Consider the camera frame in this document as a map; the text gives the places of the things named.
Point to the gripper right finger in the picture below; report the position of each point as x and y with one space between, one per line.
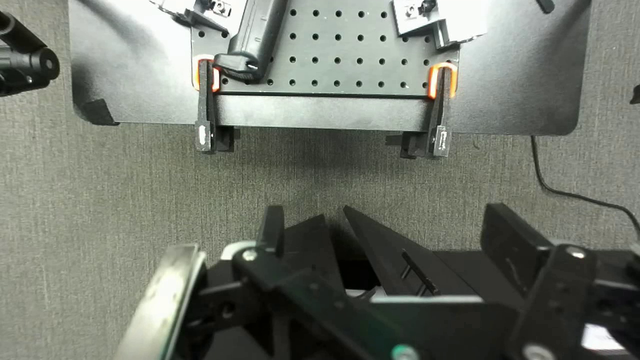
565 300

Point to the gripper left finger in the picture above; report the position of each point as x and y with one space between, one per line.
300 295

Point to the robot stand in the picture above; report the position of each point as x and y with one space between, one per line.
350 107

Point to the black clamp with orange pad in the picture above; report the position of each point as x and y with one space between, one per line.
439 120
205 110

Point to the silver metal bracket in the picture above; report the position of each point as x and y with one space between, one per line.
450 20

